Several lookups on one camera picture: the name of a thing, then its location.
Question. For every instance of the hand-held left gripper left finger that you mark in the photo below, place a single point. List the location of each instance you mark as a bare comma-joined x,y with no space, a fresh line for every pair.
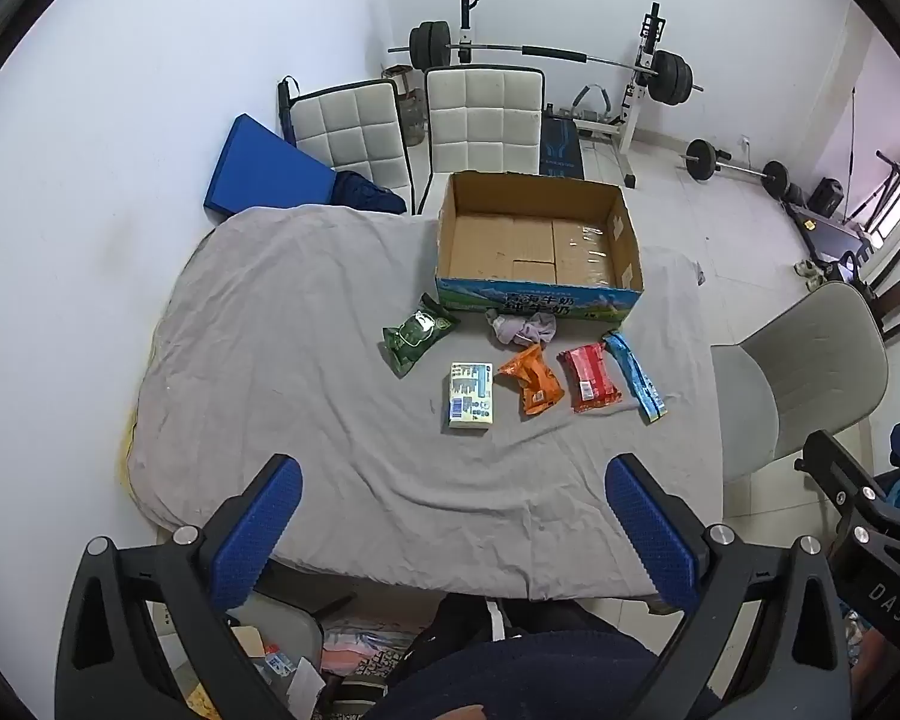
259,532

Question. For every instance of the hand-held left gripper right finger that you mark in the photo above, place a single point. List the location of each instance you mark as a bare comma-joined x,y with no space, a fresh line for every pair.
649,532

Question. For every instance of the blue snack packet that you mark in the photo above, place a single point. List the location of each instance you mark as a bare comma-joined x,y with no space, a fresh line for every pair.
637,379

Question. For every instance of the red snack packet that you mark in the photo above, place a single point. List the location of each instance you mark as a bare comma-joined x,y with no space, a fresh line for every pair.
589,379

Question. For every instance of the orange snack packet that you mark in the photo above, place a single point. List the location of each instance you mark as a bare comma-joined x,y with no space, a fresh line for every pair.
534,382

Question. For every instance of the white tissue pack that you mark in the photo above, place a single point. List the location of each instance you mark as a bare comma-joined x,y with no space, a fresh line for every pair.
469,397

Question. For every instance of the lilac cloth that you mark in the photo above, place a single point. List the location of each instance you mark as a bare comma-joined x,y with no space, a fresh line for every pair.
521,328

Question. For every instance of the green snack packet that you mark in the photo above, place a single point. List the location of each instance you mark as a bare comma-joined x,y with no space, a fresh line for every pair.
416,334

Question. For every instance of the cardboard box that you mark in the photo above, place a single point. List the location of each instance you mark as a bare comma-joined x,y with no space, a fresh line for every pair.
525,247

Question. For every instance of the grey shell chair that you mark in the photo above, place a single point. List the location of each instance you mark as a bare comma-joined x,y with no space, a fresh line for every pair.
810,360

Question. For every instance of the grey bed sheet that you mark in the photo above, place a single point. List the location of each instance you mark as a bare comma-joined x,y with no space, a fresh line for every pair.
307,390

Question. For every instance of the person's dark clothing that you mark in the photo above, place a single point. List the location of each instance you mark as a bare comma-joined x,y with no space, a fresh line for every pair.
540,675

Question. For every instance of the pair of pale shoes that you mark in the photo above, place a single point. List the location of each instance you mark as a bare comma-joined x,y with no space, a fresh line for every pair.
808,271

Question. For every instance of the black treadmill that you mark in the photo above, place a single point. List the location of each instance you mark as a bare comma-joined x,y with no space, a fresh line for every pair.
825,229

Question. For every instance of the black exercise machine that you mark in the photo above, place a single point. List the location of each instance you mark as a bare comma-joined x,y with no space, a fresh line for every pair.
889,187

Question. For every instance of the black speaker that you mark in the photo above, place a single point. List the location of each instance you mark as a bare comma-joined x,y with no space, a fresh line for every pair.
825,199

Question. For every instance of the short barbell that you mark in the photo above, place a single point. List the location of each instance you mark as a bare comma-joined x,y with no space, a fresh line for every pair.
735,167

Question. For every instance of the dark blue cloth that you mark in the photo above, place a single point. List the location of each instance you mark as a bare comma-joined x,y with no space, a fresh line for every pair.
367,195

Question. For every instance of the blue foam mat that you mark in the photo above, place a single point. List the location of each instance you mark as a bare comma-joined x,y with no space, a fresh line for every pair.
262,172

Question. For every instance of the black and blue weight bench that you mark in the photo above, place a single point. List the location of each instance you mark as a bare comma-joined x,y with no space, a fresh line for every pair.
562,150

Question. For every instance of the white quilted chair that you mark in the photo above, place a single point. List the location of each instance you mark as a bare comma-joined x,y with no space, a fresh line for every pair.
345,135
484,127

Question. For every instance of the white barbell rack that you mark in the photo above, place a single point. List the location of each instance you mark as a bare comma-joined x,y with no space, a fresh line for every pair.
630,112

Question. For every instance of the black rod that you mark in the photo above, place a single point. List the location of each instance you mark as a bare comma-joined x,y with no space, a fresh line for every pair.
286,109

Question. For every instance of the grey exercise device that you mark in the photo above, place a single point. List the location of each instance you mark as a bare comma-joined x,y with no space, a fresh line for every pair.
591,101

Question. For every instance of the long barbell with black plates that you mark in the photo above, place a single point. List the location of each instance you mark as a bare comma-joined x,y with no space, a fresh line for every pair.
555,52

